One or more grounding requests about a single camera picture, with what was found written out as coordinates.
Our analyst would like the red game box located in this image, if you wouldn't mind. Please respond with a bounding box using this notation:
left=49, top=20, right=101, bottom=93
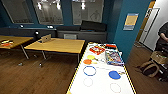
left=88, top=45, right=107, bottom=56

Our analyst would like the black sofa cushion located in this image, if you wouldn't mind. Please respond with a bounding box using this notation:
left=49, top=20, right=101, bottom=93
left=80, top=20, right=108, bottom=34

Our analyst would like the dark grey sofa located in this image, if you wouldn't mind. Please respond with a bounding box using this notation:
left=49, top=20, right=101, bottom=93
left=0, top=20, right=109, bottom=44

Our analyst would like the yellow wooden long table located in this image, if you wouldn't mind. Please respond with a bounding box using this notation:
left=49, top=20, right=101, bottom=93
left=23, top=37, right=86, bottom=65
left=0, top=34, right=35, bottom=60

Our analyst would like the red flat case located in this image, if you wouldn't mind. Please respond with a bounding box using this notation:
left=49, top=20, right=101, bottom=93
left=104, top=43, right=118, bottom=50

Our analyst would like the colourful game box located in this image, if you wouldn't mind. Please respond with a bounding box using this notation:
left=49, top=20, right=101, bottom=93
left=104, top=50, right=125, bottom=67

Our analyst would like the white table with dishes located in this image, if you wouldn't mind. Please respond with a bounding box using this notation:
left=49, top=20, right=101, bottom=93
left=66, top=41, right=137, bottom=94

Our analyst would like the tan cardboard stand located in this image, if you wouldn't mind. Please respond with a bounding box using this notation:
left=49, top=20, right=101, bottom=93
left=39, top=33, right=53, bottom=45

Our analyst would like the blue round plate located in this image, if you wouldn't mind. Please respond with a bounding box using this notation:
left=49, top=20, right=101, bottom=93
left=108, top=70, right=122, bottom=81

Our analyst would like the wooden door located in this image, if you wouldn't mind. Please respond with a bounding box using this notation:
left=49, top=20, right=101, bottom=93
left=135, top=1, right=156, bottom=45

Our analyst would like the brown backpack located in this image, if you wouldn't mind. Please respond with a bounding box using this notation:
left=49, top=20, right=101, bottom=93
left=139, top=59, right=161, bottom=79

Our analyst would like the cardboard box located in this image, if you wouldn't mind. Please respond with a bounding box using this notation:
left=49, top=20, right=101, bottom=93
left=149, top=50, right=168, bottom=65

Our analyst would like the orange item on table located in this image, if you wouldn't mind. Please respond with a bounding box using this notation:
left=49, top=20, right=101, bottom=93
left=0, top=39, right=15, bottom=47

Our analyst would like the yellow framed wall sign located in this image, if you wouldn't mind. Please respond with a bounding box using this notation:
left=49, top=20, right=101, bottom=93
left=122, top=12, right=140, bottom=32

